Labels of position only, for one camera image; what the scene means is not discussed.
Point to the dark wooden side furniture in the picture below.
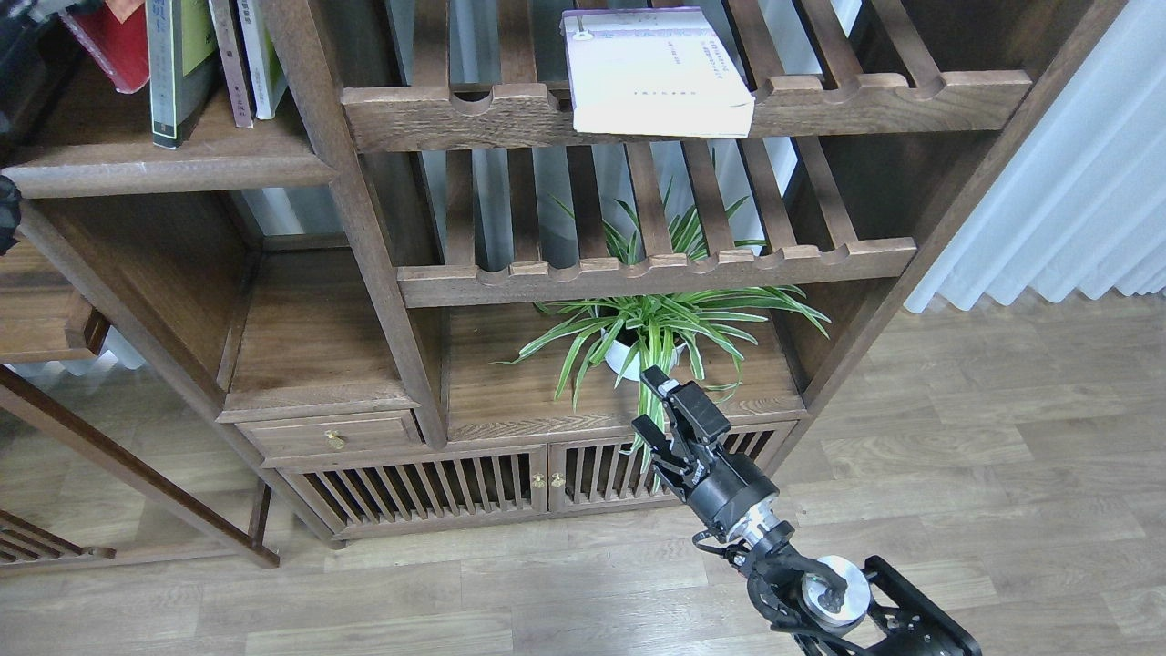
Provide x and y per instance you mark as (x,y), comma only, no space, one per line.
(46,319)

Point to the brown wooden bookshelf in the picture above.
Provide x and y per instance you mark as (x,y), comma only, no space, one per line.
(362,261)

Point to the red cover book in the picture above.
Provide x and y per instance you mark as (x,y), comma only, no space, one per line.
(114,34)

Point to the black yellow-green cover book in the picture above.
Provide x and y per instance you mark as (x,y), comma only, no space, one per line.
(181,56)

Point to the white plant pot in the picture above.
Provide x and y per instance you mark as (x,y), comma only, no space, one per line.
(632,352)

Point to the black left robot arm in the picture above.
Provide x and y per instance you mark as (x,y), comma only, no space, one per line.
(38,56)

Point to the brown spine upright book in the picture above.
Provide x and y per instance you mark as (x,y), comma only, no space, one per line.
(236,73)

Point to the white pleated curtain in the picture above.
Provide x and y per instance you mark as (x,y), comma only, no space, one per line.
(1081,207)

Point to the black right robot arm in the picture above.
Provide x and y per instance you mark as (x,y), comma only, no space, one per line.
(828,605)

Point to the white green upright book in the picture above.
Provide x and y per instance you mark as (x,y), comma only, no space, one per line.
(268,81)

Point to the green spider plant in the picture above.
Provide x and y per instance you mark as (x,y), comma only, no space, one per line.
(591,325)

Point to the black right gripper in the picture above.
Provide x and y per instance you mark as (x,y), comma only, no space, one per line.
(728,493)

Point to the white lavender cover book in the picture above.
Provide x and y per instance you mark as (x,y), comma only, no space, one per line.
(653,72)

